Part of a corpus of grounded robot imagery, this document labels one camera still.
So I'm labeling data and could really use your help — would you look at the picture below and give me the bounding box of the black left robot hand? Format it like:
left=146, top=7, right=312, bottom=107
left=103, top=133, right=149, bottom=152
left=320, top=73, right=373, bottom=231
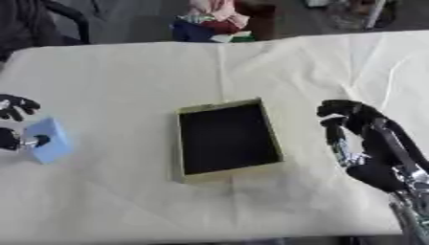
left=0, top=93, right=53, bottom=152

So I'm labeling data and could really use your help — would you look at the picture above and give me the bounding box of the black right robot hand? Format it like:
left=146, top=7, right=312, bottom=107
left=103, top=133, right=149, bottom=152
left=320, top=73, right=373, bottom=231
left=315, top=99, right=429, bottom=193

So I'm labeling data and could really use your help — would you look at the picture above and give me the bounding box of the light blue block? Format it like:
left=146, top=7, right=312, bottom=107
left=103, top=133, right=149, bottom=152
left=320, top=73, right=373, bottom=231
left=21, top=117, right=74, bottom=165

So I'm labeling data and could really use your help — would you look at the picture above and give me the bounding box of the cardboard box with black inside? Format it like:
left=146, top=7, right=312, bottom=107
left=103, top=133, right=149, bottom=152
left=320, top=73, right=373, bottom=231
left=172, top=97, right=285, bottom=185

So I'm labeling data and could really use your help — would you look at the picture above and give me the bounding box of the black chair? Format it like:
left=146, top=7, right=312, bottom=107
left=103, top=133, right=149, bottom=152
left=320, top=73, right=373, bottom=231
left=0, top=0, right=93, bottom=61

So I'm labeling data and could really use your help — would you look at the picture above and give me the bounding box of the white tripod leg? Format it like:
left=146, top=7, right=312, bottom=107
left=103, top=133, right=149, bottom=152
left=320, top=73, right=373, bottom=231
left=362, top=0, right=389, bottom=32

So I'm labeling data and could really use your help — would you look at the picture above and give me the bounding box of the dark brown stool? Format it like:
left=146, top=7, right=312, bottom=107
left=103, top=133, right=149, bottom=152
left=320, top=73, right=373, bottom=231
left=233, top=0, right=279, bottom=41

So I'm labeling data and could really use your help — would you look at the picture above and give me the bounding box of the pile of colourful items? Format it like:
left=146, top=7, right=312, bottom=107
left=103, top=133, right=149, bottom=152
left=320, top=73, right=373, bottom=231
left=169, top=0, right=259, bottom=43

